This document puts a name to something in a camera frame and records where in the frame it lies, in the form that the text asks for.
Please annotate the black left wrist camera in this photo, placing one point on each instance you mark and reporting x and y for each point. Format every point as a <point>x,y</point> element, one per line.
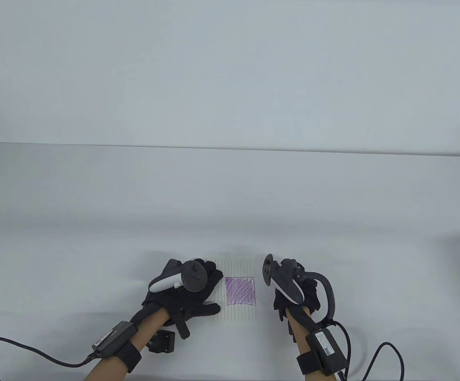
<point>161,341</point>

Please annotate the black left wrist sensor box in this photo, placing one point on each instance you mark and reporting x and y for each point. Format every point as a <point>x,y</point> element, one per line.
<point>113,337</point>

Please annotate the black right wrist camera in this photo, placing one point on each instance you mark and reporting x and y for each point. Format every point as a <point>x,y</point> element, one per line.
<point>291,331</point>

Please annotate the white and black left controller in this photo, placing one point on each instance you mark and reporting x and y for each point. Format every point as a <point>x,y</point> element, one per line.
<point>184,276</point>

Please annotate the white and black controller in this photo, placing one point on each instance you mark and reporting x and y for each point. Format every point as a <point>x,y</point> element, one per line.
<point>184,276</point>
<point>285,279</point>

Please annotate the black right wrist sensor box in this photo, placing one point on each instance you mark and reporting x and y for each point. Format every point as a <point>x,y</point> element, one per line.
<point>327,351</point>

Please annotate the white and black right controller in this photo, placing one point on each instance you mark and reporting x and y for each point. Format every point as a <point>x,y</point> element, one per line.
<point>285,279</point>

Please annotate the white lined paper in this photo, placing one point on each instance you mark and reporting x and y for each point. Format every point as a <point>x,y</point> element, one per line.
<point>240,293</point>

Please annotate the person's left forearm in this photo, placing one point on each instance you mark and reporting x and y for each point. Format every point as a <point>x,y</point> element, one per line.
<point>146,337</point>

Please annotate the black wrist sensor box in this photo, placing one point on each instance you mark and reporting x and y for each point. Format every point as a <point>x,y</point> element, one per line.
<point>113,337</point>
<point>327,351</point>

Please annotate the person's right hand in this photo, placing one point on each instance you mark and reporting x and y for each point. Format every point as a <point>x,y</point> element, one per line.
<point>309,295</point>

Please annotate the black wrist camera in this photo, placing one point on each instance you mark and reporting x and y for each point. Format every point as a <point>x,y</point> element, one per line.
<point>161,341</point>
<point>291,331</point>

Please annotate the person's left hand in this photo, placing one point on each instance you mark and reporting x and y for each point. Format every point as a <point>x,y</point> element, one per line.
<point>190,299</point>

